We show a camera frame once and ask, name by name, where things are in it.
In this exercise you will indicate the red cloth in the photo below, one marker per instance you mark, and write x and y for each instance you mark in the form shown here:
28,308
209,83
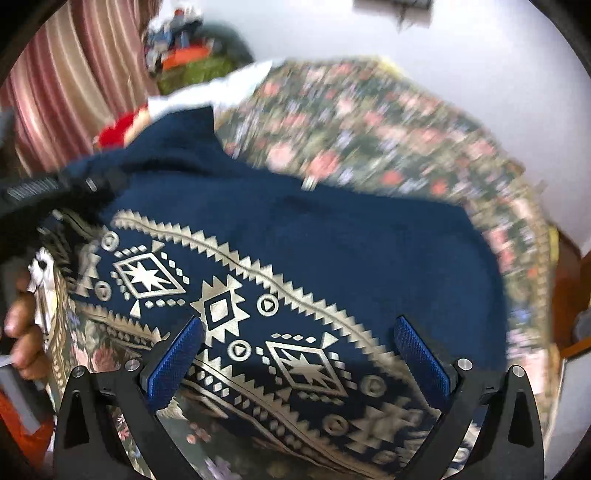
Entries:
117,131

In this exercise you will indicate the floral bed sheet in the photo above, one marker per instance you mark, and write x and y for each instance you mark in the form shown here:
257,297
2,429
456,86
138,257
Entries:
392,129

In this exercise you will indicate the person's left forearm orange sleeve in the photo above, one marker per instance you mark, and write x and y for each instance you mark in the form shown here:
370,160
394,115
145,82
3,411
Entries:
32,441

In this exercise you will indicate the navy blue patterned garment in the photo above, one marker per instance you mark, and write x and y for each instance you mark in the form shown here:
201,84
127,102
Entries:
346,240

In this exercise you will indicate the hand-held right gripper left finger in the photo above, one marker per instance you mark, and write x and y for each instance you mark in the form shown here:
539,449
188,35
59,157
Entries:
178,360

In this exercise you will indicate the person's left hand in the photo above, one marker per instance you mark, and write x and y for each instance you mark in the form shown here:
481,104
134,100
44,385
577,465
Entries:
27,332

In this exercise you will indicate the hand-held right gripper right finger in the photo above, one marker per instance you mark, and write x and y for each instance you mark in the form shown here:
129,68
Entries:
422,360

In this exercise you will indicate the grey cloth item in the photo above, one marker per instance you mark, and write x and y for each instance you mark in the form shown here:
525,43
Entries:
582,327

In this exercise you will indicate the dark wall fixture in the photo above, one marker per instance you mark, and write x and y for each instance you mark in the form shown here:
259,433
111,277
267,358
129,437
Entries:
397,9

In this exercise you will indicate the pile of clothes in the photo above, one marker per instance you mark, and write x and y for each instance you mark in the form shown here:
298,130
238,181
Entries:
198,55

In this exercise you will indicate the striped maroon curtain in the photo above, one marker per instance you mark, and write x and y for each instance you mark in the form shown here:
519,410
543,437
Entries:
69,78

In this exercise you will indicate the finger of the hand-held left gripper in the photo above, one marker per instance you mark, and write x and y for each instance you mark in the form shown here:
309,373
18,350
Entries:
92,183

